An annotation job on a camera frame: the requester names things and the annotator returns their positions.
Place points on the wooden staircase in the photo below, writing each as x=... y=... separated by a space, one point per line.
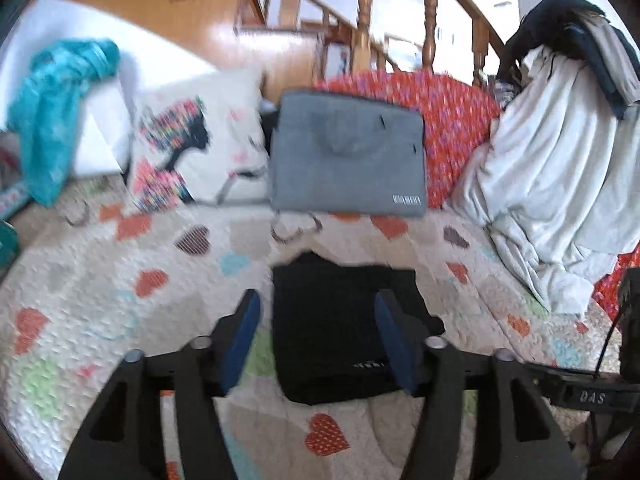
x=225 y=35

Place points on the wooden stair railing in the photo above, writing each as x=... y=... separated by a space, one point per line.
x=365 y=5

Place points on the white blanket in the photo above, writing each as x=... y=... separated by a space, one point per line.
x=540 y=160

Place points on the printed silhouette pillow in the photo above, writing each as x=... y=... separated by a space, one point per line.
x=220 y=110

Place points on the white pillow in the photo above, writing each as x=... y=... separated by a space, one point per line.
x=150 y=60

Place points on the black pants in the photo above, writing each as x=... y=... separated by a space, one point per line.
x=330 y=320

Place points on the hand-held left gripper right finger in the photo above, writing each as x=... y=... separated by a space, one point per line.
x=395 y=345

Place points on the colourful flat box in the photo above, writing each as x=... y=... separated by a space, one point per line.
x=15 y=202

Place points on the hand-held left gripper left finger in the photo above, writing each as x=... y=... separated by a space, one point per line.
x=242 y=340

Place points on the dark clothes pile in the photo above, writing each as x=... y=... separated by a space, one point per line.
x=565 y=20

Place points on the grey laptop bag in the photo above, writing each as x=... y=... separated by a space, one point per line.
x=340 y=175

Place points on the heart patterned quilt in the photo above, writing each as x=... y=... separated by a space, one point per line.
x=100 y=285

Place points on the teal star towel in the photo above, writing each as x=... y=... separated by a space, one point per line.
x=45 y=125

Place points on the green box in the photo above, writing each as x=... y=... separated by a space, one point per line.
x=7 y=247

